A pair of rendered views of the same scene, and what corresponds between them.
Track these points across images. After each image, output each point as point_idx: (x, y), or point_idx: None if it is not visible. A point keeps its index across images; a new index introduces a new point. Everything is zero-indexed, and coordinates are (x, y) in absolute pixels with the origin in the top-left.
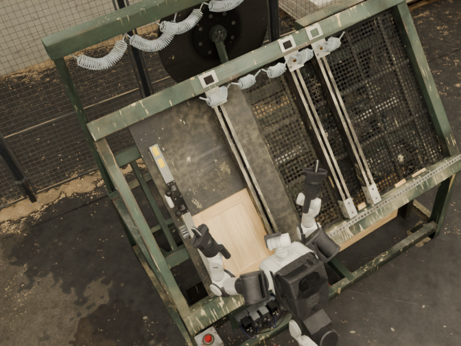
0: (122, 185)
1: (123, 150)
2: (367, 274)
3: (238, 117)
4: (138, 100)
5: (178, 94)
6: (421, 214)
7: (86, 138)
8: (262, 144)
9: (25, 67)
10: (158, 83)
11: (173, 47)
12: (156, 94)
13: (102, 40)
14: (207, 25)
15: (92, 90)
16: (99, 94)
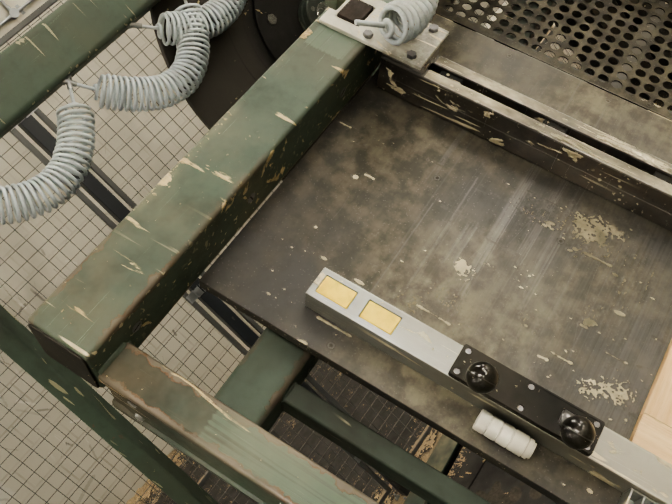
0: (290, 474)
1: (234, 369)
2: None
3: (512, 85)
4: (307, 448)
5: (293, 86)
6: None
7: (153, 482)
8: (640, 112)
9: (10, 474)
10: (325, 398)
11: (233, 93)
12: (224, 118)
13: (6, 117)
14: (283, 6)
15: (220, 495)
16: (234, 491)
